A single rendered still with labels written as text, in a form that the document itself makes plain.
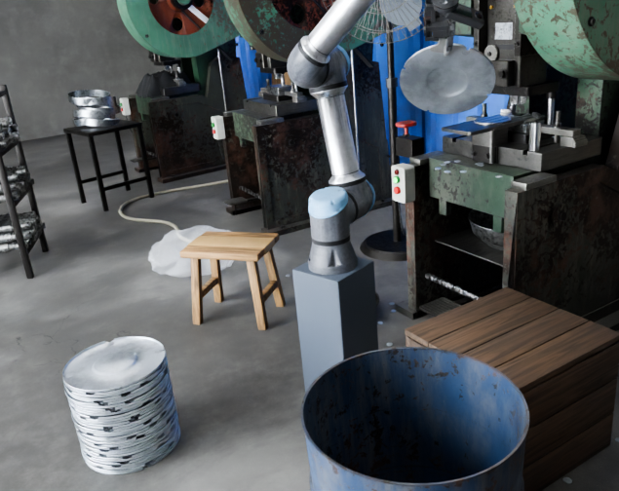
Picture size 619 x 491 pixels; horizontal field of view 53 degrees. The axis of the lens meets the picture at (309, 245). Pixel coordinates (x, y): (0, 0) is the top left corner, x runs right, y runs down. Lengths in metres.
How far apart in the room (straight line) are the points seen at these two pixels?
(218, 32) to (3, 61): 3.72
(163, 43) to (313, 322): 3.21
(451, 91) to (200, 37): 3.10
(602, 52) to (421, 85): 0.54
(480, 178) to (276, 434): 1.05
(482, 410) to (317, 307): 0.68
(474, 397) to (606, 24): 0.99
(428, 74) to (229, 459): 1.29
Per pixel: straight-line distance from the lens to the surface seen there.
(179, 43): 4.83
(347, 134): 1.89
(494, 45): 2.24
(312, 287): 1.86
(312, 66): 1.73
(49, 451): 2.14
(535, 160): 2.09
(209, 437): 1.99
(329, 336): 1.90
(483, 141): 2.19
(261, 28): 3.16
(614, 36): 1.84
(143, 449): 1.91
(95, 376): 1.87
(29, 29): 8.17
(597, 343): 1.72
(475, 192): 2.17
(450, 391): 1.43
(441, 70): 2.00
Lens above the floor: 1.19
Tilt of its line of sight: 21 degrees down
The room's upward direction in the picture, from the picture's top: 5 degrees counter-clockwise
